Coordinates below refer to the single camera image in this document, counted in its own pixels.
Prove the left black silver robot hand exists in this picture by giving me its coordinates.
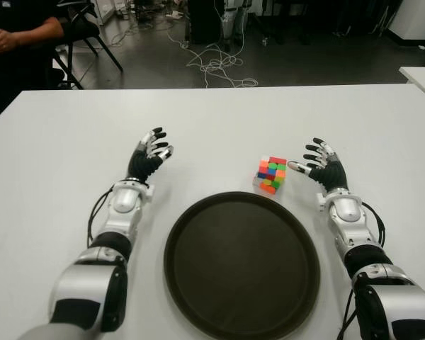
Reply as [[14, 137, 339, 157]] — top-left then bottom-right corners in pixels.
[[127, 126, 174, 184]]

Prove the tangled white floor cable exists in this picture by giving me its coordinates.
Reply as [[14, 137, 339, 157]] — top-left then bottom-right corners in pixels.
[[166, 28, 259, 89]]

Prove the seated person in black clothes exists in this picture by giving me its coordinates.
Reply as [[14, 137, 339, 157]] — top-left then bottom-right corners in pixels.
[[0, 0, 65, 123]]

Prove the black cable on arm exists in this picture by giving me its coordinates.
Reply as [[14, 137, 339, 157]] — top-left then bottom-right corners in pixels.
[[339, 201, 389, 340], [87, 183, 116, 249]]

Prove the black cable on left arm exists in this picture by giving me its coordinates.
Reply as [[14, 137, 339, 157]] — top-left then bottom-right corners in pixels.
[[87, 183, 116, 249]]

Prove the dark brown round plate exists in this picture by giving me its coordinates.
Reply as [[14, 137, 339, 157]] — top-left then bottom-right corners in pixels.
[[163, 191, 322, 340]]

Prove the black folding chair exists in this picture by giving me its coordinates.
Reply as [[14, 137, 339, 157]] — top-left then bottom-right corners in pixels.
[[52, 0, 125, 90]]

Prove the bare forearm of seated person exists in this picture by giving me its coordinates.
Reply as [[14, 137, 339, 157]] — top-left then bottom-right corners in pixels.
[[0, 16, 65, 55]]

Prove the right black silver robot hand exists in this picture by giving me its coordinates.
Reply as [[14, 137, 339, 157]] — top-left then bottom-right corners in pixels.
[[286, 137, 350, 194]]

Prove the white glass display cabinet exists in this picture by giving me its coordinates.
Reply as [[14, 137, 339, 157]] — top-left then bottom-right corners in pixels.
[[91, 0, 116, 26]]

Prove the white cabinet with black base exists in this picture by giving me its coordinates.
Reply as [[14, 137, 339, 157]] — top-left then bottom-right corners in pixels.
[[387, 0, 425, 47]]

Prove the multicoloured Rubik's cube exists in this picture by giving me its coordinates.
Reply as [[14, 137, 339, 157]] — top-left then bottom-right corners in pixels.
[[253, 154, 288, 195]]

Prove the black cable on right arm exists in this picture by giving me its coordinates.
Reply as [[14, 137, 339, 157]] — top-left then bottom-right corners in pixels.
[[339, 201, 389, 340]]

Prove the white side table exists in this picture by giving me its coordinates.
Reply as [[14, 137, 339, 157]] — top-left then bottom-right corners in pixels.
[[399, 66, 425, 107]]

